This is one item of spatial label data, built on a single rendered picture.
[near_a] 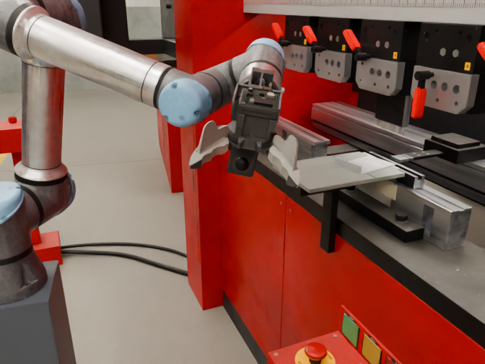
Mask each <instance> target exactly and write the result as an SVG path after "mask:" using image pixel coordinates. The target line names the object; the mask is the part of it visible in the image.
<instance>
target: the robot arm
mask: <svg viewBox="0 0 485 364"><path fill-rule="evenodd" d="M85 27H86V19H85V15H84V11H83V8H82V6H81V4H80V3H79V2H78V1H77V0H0V48H1V49H3V50H5V51H7V52H9V53H11V54H14V55H15V56H19V57H20V58H21V59H22V160H21V161H20V162H19V163H17V164H16V165H15V166H14V182H10V181H2V182H0V305H3V304H8V303H14V302H17V301H20V300H23V299H25V298H28V297H30V296H31V295H33V294H35V293H36V292H37V291H39V290H40V289H41V288H42V287H43V286H44V285H45V283H46V282H47V278H48V277H47V272H46V268H45V266H44V264H43V263H42V261H41V260H40V258H39V256H38V255H37V254H36V252H35V250H34V248H33V245H32V238H31V232H32V231H33V230H35V229H36V228H38V227H40V226H41V225H43V224H44V223H46V222H47V221H49V220H50V219H52V218H53V217H55V216H57V215H59V214H61V213H62V212H64V211H65V210H66V208H68V207H69V206H70V205H71V203H72V202H73V200H74V198H75V195H76V185H75V182H74V180H72V179H71V174H70V173H69V172H68V169H67V167H66V166H65V165H64V164H63V163H62V162H61V150H62V134H63V117H64V85H65V70H66V71H68V72H71V73H73V74H76V75H78V76H80V77H83V78H85V79H88V80H90V81H92V82H95V83H97V84H99V85H102V86H103V87H106V88H108V89H111V90H114V91H116V92H119V93H120V94H122V95H125V96H127V97H130V98H133V99H134V100H138V101H139V102H141V103H144V104H146V105H149V106H152V107H153V108H156V109H158V110H160V112H161V114H162V116H163V117H164V118H165V119H166V120H167V122H168V123H170V124H172V125H173V126H177V127H189V126H192V125H194V124H198V123H200V122H202V121H203V120H204V119H205V118H206V117H207V116H209V115H210V114H212V113H214V112H215V111H217V110H219V109H220V108H221V107H223V106H224V105H226V104H229V103H232V108H231V114H232V119H231V120H232V122H231V123H229V124H227V125H219V126H217V125H216V123H215V121H209V122H208V123H207V124H206V125H205V126H204V129H203V131H202V135H201V139H200V142H199V145H198V147H197V148H196V149H195V151H194V152H193V154H192V155H191V158H190V162H189V166H188V167H189V168H190V169H200V168H201V166H202V165H203V164H204V163H207V162H209V161H211V159H212V158H213V157H214V156H216V155H222V154H224V153H225V152H227V151H228V146H229V143H230V144H231V145H232V149H231V152H230V158H229V162H228V165H227V172H228V173H233V174H237V175H240V176H246V177H249V178H251V177H253V174H254V170H255V165H256V161H257V158H258V153H259V152H265V151H268V150H269V152H268V160H269V161H270V162H271V163H272V164H274V165H275V166H276V167H277V168H278V169H279V171H280V174H281V175H282V176H284V177H285V179H286V181H287V182H286V184H287V185H289V186H292V187H294V188H298V186H299V182H300V173H299V170H298V167H297V151H298V142H297V139H296V138H295V137H294V136H293V135H289V136H288V137H287V138H285V137H283V136H281V135H278V134H277V133H276V131H275V129H276V123H278V120H279V115H280V111H281V100H282V93H284V92H285V88H284V87H281V85H282V80H283V73H284V69H285V60H284V52H283V49H282V47H281V46H280V45H279V44H278V43H277V42H276V41H275V40H272V39H269V38H260V39H257V40H255V41H253V42H252V43H251V44H250V45H249V47H248V48H247V50H246V52H245V53H243V54H241V55H239V56H236V57H234V58H232V59H230V60H228V61H225V62H223V63H221V64H218V65H216V66H213V67H212V68H209V69H206V70H203V71H200V72H197V73H195V74H188V73H186V72H184V71H181V70H179V69H176V68H173V67H171V66H169V65H167V64H164V63H162V62H159V61H157V60H154V59H153V58H150V57H147V56H144V55H142V54H140V53H137V52H135V51H132V50H130V49H127V48H125V47H123V46H121V45H118V44H115V43H112V42H110V41H109V40H106V39H103V38H100V37H98V36H96V35H93V34H91V33H89V32H86V31H85Z"/></svg>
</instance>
